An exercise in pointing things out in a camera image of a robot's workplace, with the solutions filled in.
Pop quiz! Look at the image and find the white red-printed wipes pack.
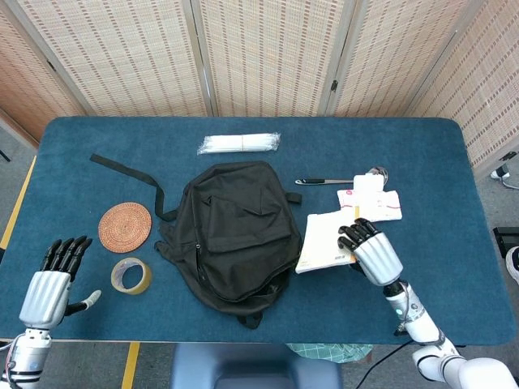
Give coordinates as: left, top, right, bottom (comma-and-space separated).
337, 188, 404, 223

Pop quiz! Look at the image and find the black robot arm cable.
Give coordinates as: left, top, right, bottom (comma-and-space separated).
355, 328, 415, 389

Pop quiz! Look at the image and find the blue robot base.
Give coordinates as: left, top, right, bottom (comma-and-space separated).
169, 343, 341, 389

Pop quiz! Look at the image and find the yellowish packing tape roll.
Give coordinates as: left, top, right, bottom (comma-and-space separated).
110, 257, 153, 296

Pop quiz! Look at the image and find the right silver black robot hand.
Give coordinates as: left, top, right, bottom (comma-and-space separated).
337, 217, 405, 287

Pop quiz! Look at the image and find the black fabric backpack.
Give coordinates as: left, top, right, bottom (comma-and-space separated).
89, 152, 304, 330

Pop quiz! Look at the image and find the black floor box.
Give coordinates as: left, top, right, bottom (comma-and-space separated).
492, 226, 519, 252

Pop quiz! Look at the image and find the bamboo folding screen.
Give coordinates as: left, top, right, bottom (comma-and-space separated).
0, 0, 519, 169

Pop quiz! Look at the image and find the green checkered cloth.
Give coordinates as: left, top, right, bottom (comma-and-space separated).
285, 343, 373, 365

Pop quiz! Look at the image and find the round woven rattan coaster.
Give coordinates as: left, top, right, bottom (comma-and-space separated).
97, 201, 153, 254

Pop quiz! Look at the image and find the metal ladle black handle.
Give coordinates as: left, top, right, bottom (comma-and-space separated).
294, 165, 389, 187

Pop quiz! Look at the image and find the yellow white notebook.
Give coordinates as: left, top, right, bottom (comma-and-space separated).
294, 204, 362, 275

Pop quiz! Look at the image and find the clear pack of white straws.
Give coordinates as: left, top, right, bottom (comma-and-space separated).
196, 131, 281, 156

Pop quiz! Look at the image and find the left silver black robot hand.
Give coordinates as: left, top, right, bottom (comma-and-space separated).
19, 235, 102, 330

